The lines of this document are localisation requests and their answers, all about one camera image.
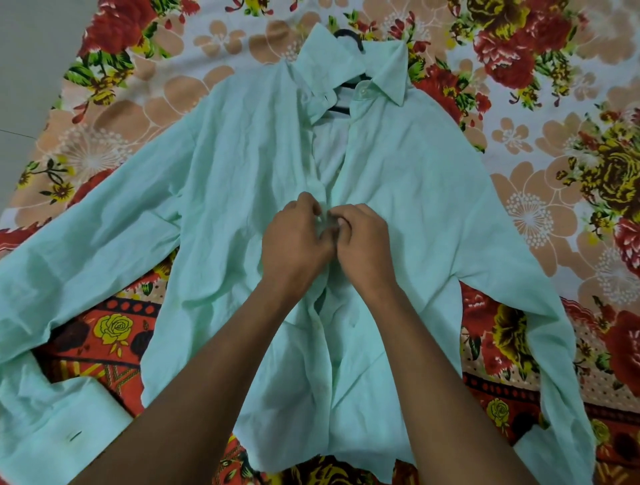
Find person's right hand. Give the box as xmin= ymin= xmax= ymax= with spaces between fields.
xmin=327 ymin=203 xmax=399 ymax=302

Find person's left hand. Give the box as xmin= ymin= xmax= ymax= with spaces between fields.
xmin=259 ymin=191 xmax=339 ymax=302

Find mint green shirt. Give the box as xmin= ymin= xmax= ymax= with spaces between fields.
xmin=0 ymin=21 xmax=597 ymax=485

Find black hanger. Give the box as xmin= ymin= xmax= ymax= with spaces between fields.
xmin=327 ymin=28 xmax=374 ymax=117

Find person's right forearm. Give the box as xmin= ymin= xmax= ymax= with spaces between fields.
xmin=361 ymin=283 xmax=539 ymax=485

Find person's left forearm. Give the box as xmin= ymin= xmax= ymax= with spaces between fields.
xmin=69 ymin=278 xmax=302 ymax=485

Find red floral bedsheet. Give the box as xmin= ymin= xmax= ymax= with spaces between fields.
xmin=0 ymin=0 xmax=640 ymax=485

